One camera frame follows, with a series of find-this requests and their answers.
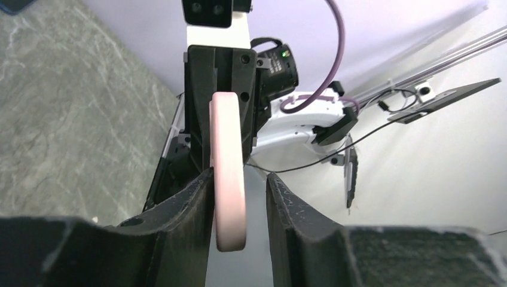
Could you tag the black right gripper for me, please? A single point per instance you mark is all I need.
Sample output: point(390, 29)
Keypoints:
point(255, 87)

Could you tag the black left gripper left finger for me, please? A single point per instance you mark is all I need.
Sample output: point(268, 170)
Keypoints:
point(167, 245)

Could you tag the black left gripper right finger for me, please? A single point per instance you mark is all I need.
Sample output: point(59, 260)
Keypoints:
point(309, 249)

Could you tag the black phone blue edge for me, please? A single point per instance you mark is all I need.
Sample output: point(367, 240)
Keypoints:
point(14, 7)

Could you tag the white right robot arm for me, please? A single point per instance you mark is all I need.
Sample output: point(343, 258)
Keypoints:
point(238, 101)

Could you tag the aluminium frame strut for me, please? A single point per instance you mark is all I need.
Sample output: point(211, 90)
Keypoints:
point(447, 60)

